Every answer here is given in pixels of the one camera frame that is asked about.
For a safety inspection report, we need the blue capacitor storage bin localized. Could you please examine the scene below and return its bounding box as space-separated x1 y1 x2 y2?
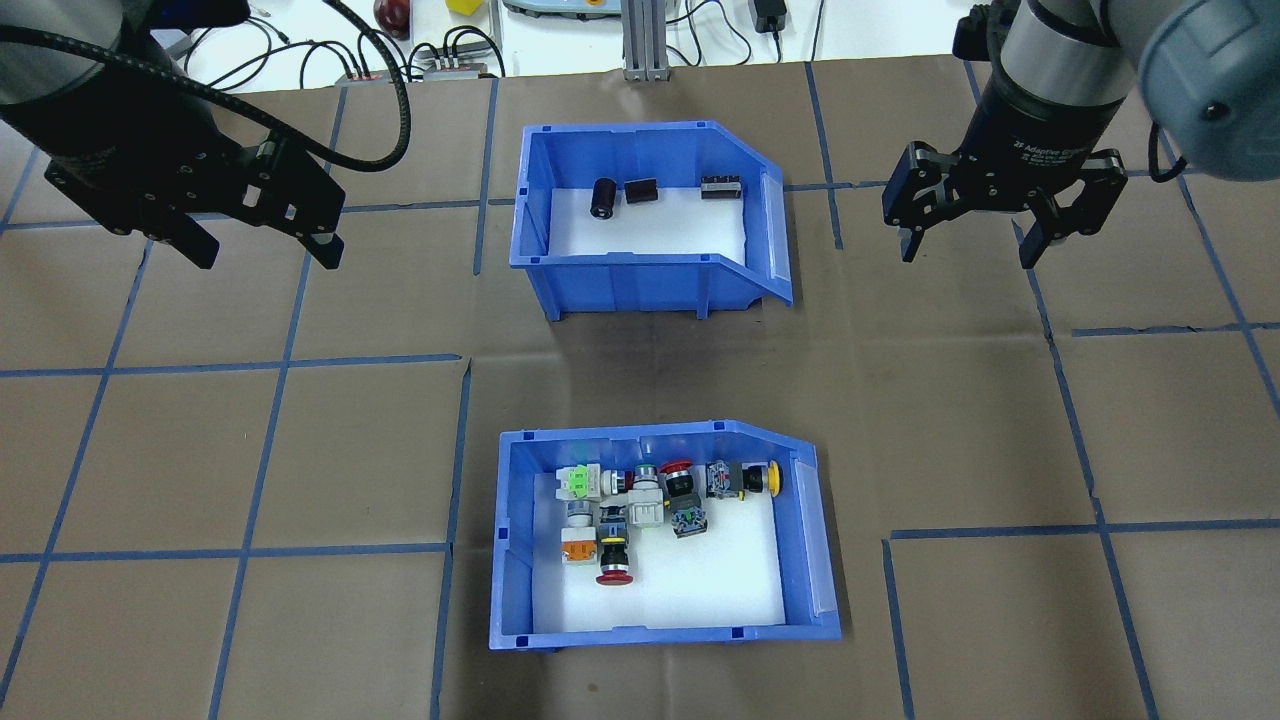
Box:
508 122 794 321

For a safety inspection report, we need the blue button storage bin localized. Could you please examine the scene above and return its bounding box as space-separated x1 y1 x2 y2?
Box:
488 420 843 653

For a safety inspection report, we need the yellow push button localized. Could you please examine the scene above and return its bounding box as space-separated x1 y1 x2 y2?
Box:
705 460 786 499

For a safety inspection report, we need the red mushroom push button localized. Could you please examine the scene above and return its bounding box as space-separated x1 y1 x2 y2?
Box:
660 458 711 541

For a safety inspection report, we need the orange white push button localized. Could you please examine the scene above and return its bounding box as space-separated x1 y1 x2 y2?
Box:
560 500 599 566

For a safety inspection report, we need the red yellow emergency stop button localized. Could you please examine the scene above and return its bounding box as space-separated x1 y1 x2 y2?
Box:
596 503 633 587

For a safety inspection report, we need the grey blue teach pendant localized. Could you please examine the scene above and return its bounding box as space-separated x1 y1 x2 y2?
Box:
500 0 623 21

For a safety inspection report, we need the black desk cable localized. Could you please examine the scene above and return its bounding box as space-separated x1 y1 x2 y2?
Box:
185 15 346 91
665 0 753 69
405 25 506 76

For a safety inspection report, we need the aluminium profile post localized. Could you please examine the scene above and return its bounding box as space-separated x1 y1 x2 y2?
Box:
620 0 673 83

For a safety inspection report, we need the white selector switch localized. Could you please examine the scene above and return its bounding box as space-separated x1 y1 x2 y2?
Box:
622 462 669 529

